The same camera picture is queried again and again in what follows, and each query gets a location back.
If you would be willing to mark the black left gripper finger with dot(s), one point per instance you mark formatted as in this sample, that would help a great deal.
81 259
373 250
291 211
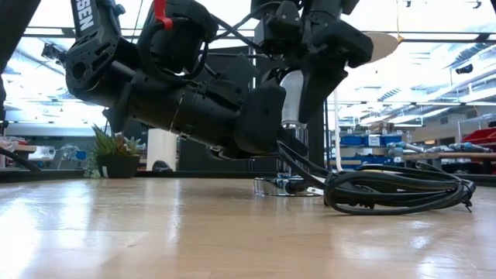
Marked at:
290 147

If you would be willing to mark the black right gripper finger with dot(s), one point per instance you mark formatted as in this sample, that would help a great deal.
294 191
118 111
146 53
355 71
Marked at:
319 93

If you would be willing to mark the white lightbulb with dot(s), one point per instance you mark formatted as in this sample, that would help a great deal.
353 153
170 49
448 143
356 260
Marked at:
292 100

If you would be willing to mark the chrome lamp base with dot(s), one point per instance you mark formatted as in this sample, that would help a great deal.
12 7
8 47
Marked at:
267 187

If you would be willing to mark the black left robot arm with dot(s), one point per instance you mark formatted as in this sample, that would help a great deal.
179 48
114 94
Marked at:
100 62

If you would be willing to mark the white round-top stand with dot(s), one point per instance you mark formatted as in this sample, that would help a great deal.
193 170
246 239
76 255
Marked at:
385 44

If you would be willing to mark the white cylindrical container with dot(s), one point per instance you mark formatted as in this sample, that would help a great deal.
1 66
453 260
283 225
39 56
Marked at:
161 149

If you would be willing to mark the white-labelled blue storage bin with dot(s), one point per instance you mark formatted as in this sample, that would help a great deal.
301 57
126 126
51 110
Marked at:
374 140

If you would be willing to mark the black monitor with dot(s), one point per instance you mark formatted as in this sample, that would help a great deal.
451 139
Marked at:
135 135

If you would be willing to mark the long blue shelf bin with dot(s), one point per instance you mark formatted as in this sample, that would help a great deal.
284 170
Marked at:
387 159

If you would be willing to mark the potted succulent plant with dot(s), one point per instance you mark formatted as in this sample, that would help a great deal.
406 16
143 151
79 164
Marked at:
118 166

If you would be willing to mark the small blue bin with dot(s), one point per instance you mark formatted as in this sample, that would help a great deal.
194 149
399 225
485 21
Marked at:
80 155

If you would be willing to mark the wooden workbench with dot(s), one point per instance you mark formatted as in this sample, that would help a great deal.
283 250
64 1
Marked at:
465 156

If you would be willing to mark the grey metal shelf rack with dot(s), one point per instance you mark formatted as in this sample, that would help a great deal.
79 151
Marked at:
476 119

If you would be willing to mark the red storage bin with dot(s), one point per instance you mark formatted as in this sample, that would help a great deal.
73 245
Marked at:
482 136

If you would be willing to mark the white box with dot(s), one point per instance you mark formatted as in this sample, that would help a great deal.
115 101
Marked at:
40 153

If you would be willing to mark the wooden side table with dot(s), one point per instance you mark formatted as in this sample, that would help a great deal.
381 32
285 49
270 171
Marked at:
23 148

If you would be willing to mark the black ceiling camera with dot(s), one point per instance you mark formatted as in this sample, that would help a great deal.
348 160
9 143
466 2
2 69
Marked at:
464 69

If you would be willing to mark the black aluminium table frame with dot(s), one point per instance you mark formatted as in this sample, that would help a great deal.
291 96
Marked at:
58 175

